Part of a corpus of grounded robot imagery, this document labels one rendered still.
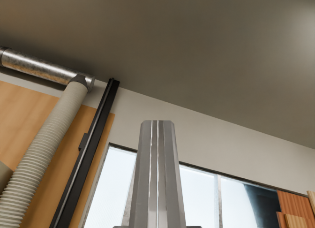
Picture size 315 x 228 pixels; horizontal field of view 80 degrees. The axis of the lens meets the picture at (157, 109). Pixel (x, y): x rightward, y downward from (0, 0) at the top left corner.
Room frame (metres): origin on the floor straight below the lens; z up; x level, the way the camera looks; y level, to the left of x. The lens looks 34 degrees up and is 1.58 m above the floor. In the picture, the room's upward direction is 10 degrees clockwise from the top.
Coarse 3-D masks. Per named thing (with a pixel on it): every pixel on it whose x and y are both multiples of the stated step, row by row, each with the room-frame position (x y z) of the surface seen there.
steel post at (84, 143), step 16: (112, 80) 1.27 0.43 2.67; (112, 96) 1.30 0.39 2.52; (96, 112) 1.28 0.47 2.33; (96, 128) 1.29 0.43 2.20; (80, 144) 1.28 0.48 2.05; (96, 144) 1.30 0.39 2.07; (80, 160) 1.27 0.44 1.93; (80, 176) 1.30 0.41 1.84; (64, 192) 1.28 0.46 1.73; (80, 192) 1.31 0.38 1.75; (64, 208) 1.29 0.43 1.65; (64, 224) 1.30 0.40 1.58
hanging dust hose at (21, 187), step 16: (64, 96) 1.15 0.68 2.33; (80, 96) 1.19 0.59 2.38; (64, 112) 1.16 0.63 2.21; (48, 128) 1.14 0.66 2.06; (64, 128) 1.19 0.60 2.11; (32, 144) 1.14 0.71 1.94; (48, 144) 1.16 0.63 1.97; (32, 160) 1.14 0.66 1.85; (48, 160) 1.21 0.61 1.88; (16, 176) 1.13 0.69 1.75; (32, 176) 1.16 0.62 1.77; (16, 192) 1.14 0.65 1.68; (32, 192) 1.21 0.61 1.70; (0, 208) 1.14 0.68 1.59; (16, 208) 1.16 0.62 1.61; (0, 224) 1.13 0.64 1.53; (16, 224) 1.20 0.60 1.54
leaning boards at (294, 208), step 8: (280, 192) 1.66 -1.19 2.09; (312, 192) 1.70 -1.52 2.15; (280, 200) 1.65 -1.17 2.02; (288, 200) 1.67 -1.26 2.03; (296, 200) 1.69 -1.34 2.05; (304, 200) 1.71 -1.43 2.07; (312, 200) 1.68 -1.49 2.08; (288, 208) 1.66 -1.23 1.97; (296, 208) 1.68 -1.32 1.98; (304, 208) 1.70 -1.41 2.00; (312, 208) 1.70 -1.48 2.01; (280, 216) 1.60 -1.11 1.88; (288, 216) 1.59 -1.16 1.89; (296, 216) 1.60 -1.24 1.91; (304, 216) 1.69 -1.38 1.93; (312, 216) 1.71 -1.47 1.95; (280, 224) 1.60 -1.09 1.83; (288, 224) 1.58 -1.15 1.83; (296, 224) 1.60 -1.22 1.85; (304, 224) 1.61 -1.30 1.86; (312, 224) 1.67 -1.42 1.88
